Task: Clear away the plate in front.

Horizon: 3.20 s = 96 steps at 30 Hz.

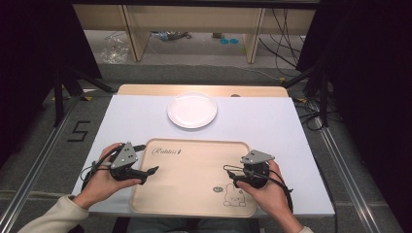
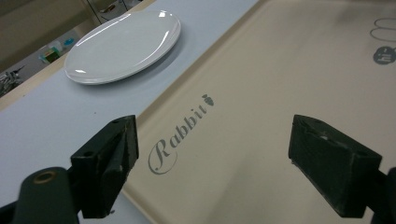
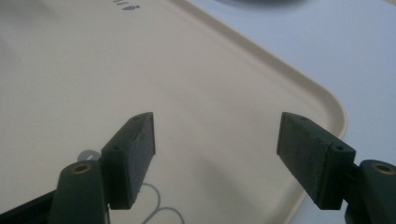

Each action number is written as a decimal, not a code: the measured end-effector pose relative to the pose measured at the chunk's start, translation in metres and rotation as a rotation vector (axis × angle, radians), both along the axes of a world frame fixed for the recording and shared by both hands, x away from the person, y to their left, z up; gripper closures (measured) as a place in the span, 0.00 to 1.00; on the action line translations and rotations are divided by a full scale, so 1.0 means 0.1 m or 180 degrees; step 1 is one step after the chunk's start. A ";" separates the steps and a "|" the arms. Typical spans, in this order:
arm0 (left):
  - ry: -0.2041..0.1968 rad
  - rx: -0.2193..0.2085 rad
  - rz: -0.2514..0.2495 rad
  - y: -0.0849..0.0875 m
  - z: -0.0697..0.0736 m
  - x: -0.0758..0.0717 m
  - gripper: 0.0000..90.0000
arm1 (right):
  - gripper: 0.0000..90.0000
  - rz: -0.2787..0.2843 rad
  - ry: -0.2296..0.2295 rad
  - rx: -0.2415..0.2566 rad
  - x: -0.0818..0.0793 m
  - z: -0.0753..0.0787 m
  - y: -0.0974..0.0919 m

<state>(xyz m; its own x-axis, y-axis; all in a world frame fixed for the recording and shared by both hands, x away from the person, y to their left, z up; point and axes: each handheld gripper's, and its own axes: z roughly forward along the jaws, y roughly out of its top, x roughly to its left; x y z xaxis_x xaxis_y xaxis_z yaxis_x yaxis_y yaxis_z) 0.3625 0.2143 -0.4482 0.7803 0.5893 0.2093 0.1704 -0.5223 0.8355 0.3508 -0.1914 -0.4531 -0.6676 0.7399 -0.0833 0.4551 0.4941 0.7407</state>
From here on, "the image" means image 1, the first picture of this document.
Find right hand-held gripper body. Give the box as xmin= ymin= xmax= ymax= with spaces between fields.
xmin=232 ymin=149 xmax=276 ymax=190

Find person's left hand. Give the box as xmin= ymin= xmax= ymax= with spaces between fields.
xmin=73 ymin=143 xmax=144 ymax=211

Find hanging black cables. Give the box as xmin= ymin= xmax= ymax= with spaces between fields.
xmin=257 ymin=9 xmax=307 ymax=79

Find dark curtain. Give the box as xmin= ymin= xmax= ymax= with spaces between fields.
xmin=0 ymin=0 xmax=103 ymax=169
xmin=294 ymin=0 xmax=412 ymax=227

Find black metal stand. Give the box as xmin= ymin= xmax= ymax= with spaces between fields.
xmin=52 ymin=63 xmax=115 ymax=128
xmin=281 ymin=62 xmax=332 ymax=128

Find beige tray with rabbit print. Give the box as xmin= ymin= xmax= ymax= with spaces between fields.
xmin=129 ymin=138 xmax=259 ymax=218

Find bluish bundle under desk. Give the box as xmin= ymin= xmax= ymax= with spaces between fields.
xmin=149 ymin=30 xmax=193 ymax=42

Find white round plate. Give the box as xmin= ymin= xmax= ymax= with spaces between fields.
xmin=166 ymin=91 xmax=219 ymax=130

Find light wooden desk frame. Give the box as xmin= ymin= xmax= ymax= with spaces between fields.
xmin=72 ymin=3 xmax=317 ymax=64

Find aluminium floor rail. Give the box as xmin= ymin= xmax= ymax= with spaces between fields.
xmin=309 ymin=99 xmax=384 ymax=233
xmin=0 ymin=96 xmax=83 ymax=233

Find left hand-held gripper black cable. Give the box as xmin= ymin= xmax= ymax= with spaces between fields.
xmin=79 ymin=144 xmax=125 ymax=192

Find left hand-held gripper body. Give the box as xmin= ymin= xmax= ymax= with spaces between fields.
xmin=109 ymin=141 xmax=148 ymax=185

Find white sheet table cover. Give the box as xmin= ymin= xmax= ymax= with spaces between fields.
xmin=71 ymin=94 xmax=336 ymax=217

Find black floor cables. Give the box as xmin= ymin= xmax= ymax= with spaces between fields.
xmin=292 ymin=96 xmax=328 ymax=132

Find person's right hand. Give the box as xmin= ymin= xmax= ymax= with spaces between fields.
xmin=234 ymin=159 xmax=293 ymax=225

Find clear plastic bag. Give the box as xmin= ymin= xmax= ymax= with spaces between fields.
xmin=99 ymin=34 xmax=130 ymax=65

